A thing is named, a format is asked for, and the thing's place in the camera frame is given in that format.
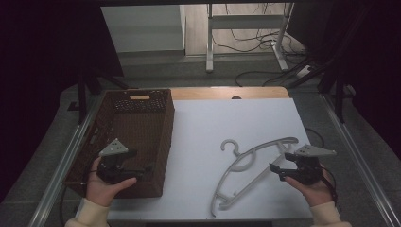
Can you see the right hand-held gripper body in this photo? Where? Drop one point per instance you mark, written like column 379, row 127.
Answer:
column 307, row 167

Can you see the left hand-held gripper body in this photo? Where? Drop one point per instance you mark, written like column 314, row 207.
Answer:
column 111, row 164

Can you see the brown woven basket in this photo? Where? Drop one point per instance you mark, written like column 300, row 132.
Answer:
column 138, row 138

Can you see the grey plastic clothes hanger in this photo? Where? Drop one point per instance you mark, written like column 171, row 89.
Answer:
column 252, row 151

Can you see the person's right hand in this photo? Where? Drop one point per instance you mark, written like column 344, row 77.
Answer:
column 315, row 192

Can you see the person's left hand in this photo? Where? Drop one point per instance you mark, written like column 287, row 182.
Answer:
column 101, row 189

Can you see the white table sheet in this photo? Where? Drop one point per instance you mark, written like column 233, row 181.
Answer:
column 201, row 132

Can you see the black metal stand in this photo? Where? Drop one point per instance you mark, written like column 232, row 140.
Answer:
column 82, row 94
column 339, row 94

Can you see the white power strip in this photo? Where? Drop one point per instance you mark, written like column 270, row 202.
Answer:
column 304, row 71

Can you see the wooden table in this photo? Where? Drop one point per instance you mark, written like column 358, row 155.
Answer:
column 205, row 93

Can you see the white cabinet panel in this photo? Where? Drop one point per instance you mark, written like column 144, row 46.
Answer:
column 142, row 28

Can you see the grey metal rail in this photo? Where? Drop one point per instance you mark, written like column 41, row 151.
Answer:
column 63, row 164
column 359, row 157

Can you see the white metal desk frame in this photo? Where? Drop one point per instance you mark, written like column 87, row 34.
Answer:
column 246, row 22

